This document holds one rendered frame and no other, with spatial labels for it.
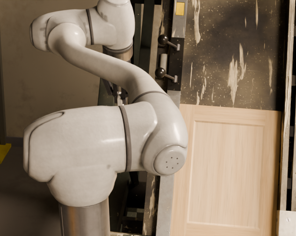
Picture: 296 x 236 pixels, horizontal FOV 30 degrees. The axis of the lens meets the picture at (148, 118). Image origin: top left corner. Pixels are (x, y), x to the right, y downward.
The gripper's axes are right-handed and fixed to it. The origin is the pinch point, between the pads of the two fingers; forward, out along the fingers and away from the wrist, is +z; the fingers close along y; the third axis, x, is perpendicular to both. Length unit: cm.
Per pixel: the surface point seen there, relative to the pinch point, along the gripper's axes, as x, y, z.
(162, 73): -17.6, -11.5, 1.6
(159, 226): 19.4, -16.2, 40.6
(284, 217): 13, -59, 35
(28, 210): -65, 82, 182
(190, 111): -17.5, -22.3, 18.7
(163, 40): -27.4, -10.2, -5.3
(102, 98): -15.2, 10.3, 14.7
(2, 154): -127, 126, 207
